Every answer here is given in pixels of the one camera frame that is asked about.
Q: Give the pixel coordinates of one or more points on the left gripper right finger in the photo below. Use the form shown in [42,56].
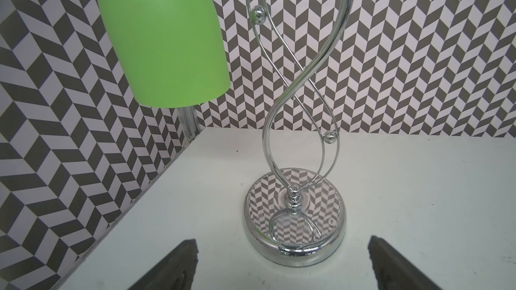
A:
[393,271]

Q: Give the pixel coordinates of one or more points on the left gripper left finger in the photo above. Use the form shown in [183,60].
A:
[175,271]

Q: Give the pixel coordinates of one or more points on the green plastic wine glass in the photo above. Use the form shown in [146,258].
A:
[171,51]

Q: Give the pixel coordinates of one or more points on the aluminium corner post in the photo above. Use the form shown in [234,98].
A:
[189,122]

